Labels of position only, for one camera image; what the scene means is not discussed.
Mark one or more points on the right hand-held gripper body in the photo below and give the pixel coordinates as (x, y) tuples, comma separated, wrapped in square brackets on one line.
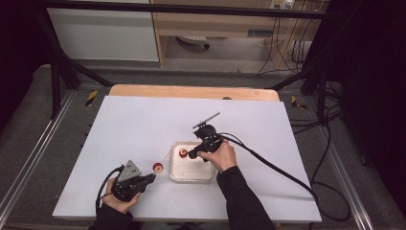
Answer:
[(209, 137)]

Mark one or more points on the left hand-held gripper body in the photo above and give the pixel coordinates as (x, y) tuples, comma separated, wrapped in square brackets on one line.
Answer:
[(127, 185)]

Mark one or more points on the red hawthorn berry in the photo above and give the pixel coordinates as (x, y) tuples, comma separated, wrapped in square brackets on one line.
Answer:
[(183, 153), (157, 167)]

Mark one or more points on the white square metal tray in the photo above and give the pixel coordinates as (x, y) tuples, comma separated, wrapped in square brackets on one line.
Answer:
[(191, 169)]

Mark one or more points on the thin wooden skewer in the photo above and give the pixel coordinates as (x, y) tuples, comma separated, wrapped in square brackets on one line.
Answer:
[(166, 157)]

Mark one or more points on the person's left hand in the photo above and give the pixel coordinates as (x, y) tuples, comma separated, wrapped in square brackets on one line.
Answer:
[(119, 204)]

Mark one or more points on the person's right hand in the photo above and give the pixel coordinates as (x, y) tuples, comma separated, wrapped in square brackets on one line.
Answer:
[(223, 158)]

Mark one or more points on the wooden board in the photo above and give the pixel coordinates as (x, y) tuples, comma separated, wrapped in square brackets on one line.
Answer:
[(191, 92)]

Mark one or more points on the white power strip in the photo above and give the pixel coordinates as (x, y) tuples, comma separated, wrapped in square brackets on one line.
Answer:
[(193, 40)]

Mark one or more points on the wooden desk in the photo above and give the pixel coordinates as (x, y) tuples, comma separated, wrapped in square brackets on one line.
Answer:
[(217, 24)]

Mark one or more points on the white cabinet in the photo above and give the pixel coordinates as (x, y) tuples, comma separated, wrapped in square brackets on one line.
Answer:
[(105, 35)]

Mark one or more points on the black curtain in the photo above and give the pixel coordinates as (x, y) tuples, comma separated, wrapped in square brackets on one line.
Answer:
[(373, 80), (16, 48)]

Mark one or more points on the aluminium rail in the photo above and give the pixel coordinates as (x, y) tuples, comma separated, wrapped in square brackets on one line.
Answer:
[(35, 150), (348, 182)]

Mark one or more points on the black metal frame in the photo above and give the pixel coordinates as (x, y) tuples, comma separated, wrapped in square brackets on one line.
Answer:
[(191, 9)]

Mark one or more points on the white wall socket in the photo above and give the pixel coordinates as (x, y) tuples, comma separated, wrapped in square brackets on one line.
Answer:
[(281, 4)]

